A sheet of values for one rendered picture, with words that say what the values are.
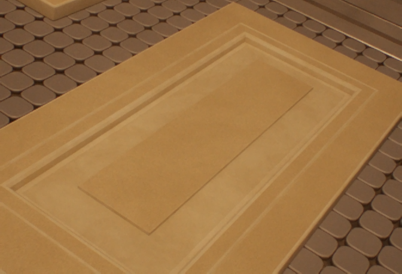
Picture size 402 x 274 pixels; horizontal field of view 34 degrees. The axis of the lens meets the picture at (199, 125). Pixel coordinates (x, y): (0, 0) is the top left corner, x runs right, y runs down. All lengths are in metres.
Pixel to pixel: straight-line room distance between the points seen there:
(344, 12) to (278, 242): 0.50
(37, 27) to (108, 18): 0.09
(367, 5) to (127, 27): 0.39
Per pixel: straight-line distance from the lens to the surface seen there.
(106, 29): 0.77
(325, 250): 0.56
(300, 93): 0.70
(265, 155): 0.61
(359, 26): 0.93
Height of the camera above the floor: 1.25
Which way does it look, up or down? 36 degrees down
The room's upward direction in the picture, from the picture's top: 14 degrees clockwise
